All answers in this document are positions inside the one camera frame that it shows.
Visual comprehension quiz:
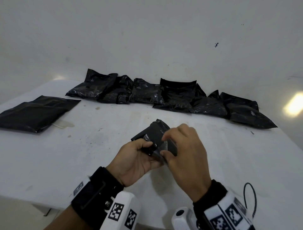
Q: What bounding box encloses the person's right hand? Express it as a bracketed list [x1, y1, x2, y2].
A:
[160, 123, 212, 203]

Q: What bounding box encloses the person's left hand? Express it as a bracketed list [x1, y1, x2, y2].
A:
[105, 138, 171, 188]

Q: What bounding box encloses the clear tape strip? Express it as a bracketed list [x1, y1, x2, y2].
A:
[141, 133, 171, 164]

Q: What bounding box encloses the taped parcel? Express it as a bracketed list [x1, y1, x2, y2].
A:
[0, 95, 81, 133]
[131, 119, 178, 167]

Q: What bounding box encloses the row of black plastic packets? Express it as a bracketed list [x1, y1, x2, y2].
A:
[65, 69, 278, 130]

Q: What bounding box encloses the black left wristband with markers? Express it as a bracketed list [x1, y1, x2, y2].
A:
[71, 166, 125, 230]

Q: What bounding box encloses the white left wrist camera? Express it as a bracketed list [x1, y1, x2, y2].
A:
[100, 191, 142, 230]

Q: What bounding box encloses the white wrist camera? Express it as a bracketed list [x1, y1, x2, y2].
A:
[100, 191, 142, 230]
[171, 207, 197, 230]

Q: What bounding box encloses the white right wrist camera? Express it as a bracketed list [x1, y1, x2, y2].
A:
[171, 207, 197, 230]

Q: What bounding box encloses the black right camera cable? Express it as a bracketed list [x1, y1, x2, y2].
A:
[243, 182, 258, 219]

